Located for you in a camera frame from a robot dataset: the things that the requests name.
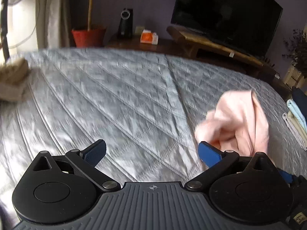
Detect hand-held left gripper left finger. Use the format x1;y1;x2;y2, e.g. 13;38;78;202
31;139;121;193

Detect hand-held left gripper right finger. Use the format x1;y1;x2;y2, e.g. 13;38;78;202
185;141;276;193

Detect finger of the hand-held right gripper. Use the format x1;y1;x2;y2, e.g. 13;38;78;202
278;170;294;185

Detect pink garment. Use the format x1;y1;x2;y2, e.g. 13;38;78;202
194;90;271;164

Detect lavender garment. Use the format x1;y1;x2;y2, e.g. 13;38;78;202
282;112;307;151

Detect grey quilted bedspread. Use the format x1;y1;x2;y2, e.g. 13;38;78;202
0;48;307;230

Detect khaki garment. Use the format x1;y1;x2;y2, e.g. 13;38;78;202
286;111;307;137

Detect navy jacket orange lining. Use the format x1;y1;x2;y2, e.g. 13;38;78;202
291;86;307;115

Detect red plant pot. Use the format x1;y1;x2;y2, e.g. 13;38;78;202
71;27;106;48

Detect wooden television stand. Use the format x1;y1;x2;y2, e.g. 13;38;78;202
167;25;276;77

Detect orange tissue box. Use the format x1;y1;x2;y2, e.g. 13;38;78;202
140;29;159;45

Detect dried purple flowers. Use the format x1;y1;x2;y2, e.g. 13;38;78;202
283;29;307;70

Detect black cylindrical speaker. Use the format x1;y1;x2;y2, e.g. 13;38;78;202
117;8;133;38

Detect beige curtain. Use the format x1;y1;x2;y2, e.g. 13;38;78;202
36;0;70;51

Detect black television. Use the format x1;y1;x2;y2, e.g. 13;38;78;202
171;0;283;58

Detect standing electric fan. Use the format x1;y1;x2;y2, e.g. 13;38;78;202
0;0;39;60

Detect black fan cable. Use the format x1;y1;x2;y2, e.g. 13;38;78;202
10;0;42;49

